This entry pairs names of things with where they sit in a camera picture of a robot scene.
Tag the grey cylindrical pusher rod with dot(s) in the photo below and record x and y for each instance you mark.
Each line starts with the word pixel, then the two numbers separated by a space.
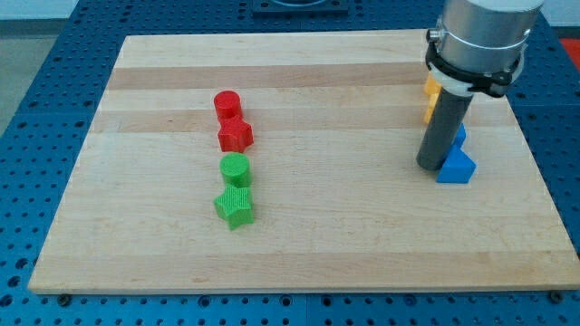
pixel 449 112

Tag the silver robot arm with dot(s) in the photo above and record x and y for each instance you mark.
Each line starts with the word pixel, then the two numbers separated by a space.
pixel 476 46

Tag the yellow block lower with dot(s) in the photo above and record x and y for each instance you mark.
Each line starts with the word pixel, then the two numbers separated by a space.
pixel 430 108

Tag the yellow block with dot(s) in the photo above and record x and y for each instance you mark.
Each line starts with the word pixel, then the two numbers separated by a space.
pixel 431 86
pixel 430 108

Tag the blue block behind rod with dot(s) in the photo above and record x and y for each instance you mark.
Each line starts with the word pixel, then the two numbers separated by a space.
pixel 460 136

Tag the yellow block upper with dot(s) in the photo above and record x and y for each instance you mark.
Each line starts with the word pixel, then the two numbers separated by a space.
pixel 431 86

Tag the blue triangular block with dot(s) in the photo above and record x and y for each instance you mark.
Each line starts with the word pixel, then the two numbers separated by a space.
pixel 458 168

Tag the wooden board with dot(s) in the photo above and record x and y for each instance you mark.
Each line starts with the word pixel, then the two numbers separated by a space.
pixel 340 204

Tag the red star block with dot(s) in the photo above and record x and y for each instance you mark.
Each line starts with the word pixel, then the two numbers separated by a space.
pixel 235 134

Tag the red cylinder block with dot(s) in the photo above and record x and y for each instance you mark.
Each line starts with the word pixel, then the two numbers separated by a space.
pixel 227 105

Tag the green cylinder block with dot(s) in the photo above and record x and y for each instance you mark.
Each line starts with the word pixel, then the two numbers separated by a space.
pixel 235 170

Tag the green star block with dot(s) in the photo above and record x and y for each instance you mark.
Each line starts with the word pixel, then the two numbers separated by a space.
pixel 235 206

